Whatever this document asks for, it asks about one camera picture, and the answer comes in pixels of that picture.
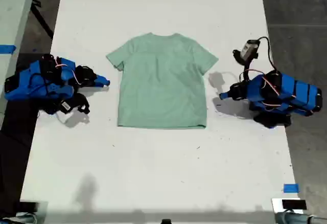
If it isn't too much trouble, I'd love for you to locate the grey blue tube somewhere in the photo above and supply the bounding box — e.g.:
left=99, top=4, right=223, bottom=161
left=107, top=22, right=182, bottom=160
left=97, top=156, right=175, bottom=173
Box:
left=0, top=214, right=36, bottom=224
left=274, top=211, right=327, bottom=224

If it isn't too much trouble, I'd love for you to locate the short blue tape strip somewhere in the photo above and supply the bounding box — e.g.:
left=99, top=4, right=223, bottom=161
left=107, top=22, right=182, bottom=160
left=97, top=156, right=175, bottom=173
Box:
left=283, top=183, right=300, bottom=193

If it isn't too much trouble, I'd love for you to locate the black stand leg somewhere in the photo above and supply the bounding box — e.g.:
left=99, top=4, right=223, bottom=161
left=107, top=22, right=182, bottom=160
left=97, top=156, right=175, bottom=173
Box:
left=30, top=0, right=55, bottom=40

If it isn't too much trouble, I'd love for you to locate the long blue tape strip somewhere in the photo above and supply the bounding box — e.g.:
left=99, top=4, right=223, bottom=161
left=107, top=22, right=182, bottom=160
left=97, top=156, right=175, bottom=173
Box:
left=0, top=44, right=17, bottom=54

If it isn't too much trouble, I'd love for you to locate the pale green t-shirt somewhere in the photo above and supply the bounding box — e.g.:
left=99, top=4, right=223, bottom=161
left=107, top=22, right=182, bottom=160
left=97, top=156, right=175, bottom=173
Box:
left=106, top=32, right=219, bottom=129

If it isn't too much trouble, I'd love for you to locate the camera black cable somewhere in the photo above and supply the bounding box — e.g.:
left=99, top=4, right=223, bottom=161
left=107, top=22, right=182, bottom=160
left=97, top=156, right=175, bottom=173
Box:
left=256, top=36, right=278, bottom=74

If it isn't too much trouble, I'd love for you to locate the pale green bench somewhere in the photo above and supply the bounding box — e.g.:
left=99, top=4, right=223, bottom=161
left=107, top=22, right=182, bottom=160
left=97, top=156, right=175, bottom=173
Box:
left=0, top=0, right=38, bottom=129

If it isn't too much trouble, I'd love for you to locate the small black box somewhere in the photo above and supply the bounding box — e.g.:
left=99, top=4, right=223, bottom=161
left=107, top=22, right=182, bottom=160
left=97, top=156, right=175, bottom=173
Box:
left=18, top=201, right=39, bottom=213
left=282, top=199, right=308, bottom=211

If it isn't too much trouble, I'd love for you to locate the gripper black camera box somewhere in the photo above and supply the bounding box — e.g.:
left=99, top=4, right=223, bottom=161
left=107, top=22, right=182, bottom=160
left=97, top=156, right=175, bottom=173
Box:
left=232, top=39, right=260, bottom=65
left=59, top=93, right=90, bottom=115

